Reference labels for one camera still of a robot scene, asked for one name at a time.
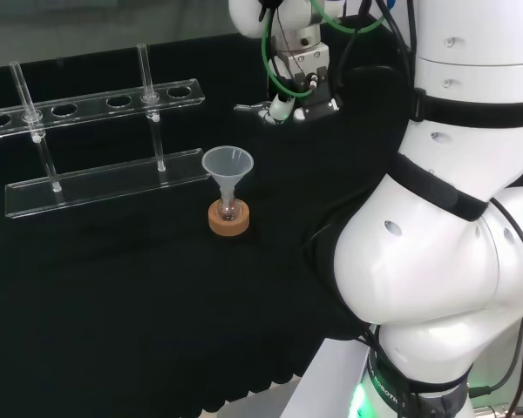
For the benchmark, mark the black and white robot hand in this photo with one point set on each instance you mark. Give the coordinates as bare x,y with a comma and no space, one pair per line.
314,93

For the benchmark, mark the small glass round-bottom flask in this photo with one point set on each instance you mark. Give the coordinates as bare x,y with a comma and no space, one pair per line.
228,212

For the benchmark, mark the black bench cloth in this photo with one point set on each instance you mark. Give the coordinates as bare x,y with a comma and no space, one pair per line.
113,305

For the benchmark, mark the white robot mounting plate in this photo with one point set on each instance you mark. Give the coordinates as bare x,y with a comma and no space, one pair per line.
322,383

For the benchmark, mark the clear acrylic funnel stand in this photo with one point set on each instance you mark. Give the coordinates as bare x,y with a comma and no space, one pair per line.
113,187

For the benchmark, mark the clear glass weighing funnel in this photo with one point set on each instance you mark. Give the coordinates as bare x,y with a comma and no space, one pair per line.
248,107

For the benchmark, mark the translucent plastic funnel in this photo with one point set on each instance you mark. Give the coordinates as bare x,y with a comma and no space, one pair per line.
226,167

